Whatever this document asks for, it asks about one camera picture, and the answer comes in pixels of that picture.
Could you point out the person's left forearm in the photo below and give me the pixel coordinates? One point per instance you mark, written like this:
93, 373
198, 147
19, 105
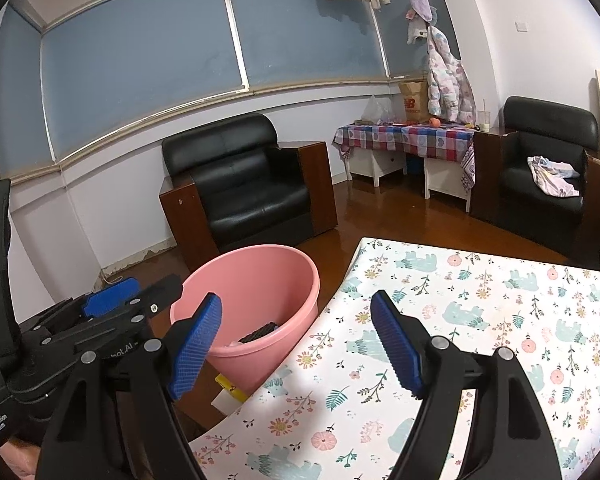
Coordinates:
17, 462

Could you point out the black leather armchair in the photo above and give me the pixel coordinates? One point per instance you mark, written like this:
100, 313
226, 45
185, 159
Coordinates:
545, 125
250, 180

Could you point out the table with checkered cloth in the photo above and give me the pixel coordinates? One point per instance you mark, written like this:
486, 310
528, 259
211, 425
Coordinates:
405, 137

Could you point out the cup with straw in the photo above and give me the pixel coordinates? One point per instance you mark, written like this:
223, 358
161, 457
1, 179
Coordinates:
485, 122

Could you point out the black foam net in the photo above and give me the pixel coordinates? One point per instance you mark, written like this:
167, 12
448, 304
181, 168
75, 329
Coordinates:
256, 332

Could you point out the clear plastic bag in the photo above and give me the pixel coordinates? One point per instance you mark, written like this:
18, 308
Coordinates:
377, 110

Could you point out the crumpled light cloth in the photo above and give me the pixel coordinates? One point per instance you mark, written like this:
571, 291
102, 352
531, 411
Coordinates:
552, 177

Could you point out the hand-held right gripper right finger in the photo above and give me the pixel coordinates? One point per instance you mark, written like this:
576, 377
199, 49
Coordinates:
397, 345

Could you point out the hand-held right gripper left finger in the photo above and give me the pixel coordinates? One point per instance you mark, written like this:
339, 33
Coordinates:
195, 347

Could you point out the pink plastic bucket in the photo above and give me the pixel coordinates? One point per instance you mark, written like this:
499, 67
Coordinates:
260, 280

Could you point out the window with blue blinds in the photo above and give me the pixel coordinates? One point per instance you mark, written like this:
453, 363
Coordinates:
155, 70

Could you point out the white side table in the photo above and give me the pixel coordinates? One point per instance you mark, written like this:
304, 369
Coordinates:
385, 162

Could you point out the blue bin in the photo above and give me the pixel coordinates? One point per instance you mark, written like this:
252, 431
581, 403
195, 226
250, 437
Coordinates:
416, 165

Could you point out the patterned puffer jacket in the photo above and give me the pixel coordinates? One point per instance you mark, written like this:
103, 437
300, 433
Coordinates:
447, 80

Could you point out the brown paper bag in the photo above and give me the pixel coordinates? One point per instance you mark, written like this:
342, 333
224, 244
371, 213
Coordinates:
414, 102

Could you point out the white hat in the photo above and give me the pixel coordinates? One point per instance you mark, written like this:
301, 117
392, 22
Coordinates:
415, 30

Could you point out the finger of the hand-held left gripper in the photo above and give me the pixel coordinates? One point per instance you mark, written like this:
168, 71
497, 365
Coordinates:
110, 297
145, 305

